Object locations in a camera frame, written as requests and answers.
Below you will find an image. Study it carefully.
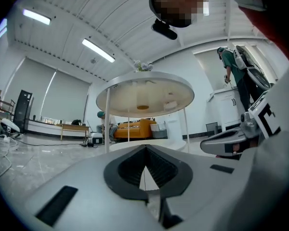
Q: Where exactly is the person's light grey garment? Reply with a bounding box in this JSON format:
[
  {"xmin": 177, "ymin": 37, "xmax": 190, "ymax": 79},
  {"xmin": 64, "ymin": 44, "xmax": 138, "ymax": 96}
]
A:
[{"xmin": 233, "ymin": 56, "xmax": 289, "ymax": 231}]

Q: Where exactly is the orange sofa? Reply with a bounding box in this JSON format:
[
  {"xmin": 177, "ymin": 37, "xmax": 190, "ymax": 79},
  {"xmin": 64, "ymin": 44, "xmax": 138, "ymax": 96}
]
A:
[{"xmin": 113, "ymin": 118, "xmax": 158, "ymax": 140}]

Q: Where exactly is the grey roller blind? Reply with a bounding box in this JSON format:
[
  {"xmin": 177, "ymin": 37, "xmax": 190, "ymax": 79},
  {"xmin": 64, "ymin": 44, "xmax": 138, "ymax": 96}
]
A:
[
  {"xmin": 4, "ymin": 57, "xmax": 57, "ymax": 120},
  {"xmin": 40, "ymin": 70, "xmax": 91, "ymax": 124}
]

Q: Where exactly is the long ceiling light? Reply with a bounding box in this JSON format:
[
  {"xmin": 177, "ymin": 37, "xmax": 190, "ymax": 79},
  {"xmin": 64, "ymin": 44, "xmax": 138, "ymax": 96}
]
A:
[
  {"xmin": 81, "ymin": 38, "xmax": 116, "ymax": 64},
  {"xmin": 22, "ymin": 8, "xmax": 52, "ymax": 26},
  {"xmin": 0, "ymin": 18, "xmax": 8, "ymax": 39}
]

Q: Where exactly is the white box device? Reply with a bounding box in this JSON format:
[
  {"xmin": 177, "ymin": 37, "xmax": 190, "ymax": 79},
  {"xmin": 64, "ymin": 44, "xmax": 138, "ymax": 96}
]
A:
[{"xmin": 89, "ymin": 132, "xmax": 104, "ymax": 145}]

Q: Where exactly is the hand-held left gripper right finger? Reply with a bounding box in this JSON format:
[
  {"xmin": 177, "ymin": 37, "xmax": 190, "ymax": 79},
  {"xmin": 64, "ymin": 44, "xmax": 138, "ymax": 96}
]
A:
[{"xmin": 146, "ymin": 145, "xmax": 254, "ymax": 231}]

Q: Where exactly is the black floor cable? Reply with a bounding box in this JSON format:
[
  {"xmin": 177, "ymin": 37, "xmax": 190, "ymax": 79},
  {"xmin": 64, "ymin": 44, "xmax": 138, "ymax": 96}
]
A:
[{"xmin": 14, "ymin": 138, "xmax": 88, "ymax": 147}]

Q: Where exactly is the wooden shelf rack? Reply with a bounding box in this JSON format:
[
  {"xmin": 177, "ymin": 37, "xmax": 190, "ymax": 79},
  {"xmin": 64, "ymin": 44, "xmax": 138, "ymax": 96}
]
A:
[{"xmin": 0, "ymin": 87, "xmax": 16, "ymax": 125}]

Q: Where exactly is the wooden side table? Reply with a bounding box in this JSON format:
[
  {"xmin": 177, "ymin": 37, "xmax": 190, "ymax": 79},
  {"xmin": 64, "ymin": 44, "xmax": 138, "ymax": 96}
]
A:
[{"xmin": 60, "ymin": 123, "xmax": 91, "ymax": 141}]

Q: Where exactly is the white floor cable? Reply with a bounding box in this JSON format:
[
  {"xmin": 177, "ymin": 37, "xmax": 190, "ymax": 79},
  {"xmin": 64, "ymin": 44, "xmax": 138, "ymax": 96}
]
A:
[{"xmin": 0, "ymin": 138, "xmax": 19, "ymax": 179}]

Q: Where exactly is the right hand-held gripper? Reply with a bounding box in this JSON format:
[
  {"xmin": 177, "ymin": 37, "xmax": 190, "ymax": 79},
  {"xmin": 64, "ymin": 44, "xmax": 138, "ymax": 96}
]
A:
[{"xmin": 199, "ymin": 91, "xmax": 282, "ymax": 157}]

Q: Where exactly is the white round coffee table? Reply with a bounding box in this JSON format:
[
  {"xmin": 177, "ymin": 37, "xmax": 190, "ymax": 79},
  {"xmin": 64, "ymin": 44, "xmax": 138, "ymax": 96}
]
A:
[{"xmin": 95, "ymin": 71, "xmax": 195, "ymax": 154}]

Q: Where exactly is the white low counter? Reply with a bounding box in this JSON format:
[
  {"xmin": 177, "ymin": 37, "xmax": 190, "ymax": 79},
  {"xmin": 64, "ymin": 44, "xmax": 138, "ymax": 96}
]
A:
[{"xmin": 25, "ymin": 118, "xmax": 63, "ymax": 137}]

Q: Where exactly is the black head-worn camera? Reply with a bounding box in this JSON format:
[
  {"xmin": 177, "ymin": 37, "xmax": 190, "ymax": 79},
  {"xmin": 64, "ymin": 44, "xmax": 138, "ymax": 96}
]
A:
[{"xmin": 151, "ymin": 18, "xmax": 178, "ymax": 41}]

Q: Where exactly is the person's head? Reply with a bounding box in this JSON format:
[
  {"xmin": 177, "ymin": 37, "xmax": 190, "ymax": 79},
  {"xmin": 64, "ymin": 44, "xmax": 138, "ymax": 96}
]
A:
[{"xmin": 148, "ymin": 0, "xmax": 209, "ymax": 29}]

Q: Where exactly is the grey storage bin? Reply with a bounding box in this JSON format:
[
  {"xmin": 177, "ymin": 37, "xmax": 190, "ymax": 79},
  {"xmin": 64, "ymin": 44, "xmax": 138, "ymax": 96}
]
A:
[{"xmin": 150, "ymin": 123, "xmax": 168, "ymax": 140}]

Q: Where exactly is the white cabinet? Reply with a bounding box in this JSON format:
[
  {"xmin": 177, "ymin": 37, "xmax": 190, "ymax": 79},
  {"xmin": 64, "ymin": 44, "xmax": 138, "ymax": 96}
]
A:
[{"xmin": 207, "ymin": 87, "xmax": 250, "ymax": 132}]

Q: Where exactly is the white round floor device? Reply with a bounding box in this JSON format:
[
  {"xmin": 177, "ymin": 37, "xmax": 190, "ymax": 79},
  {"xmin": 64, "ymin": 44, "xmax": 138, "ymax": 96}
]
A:
[{"xmin": 0, "ymin": 118, "xmax": 21, "ymax": 138}]

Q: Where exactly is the pale blue flower bunch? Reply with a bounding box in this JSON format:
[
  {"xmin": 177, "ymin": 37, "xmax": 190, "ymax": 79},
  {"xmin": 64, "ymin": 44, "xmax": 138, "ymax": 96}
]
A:
[{"xmin": 133, "ymin": 59, "xmax": 154, "ymax": 72}]

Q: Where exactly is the white round appliance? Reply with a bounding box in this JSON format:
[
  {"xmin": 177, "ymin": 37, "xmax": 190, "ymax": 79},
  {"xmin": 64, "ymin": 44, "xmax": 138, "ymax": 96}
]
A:
[{"xmin": 246, "ymin": 66, "xmax": 272, "ymax": 92}]

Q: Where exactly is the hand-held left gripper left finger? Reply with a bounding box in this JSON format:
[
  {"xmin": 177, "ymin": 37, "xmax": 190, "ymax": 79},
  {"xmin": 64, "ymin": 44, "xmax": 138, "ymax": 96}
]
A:
[{"xmin": 14, "ymin": 145, "xmax": 164, "ymax": 231}]

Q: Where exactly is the black tall appliance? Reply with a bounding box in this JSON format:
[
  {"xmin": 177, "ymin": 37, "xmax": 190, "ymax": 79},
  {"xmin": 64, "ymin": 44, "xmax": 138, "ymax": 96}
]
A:
[{"xmin": 13, "ymin": 89, "xmax": 35, "ymax": 134}]

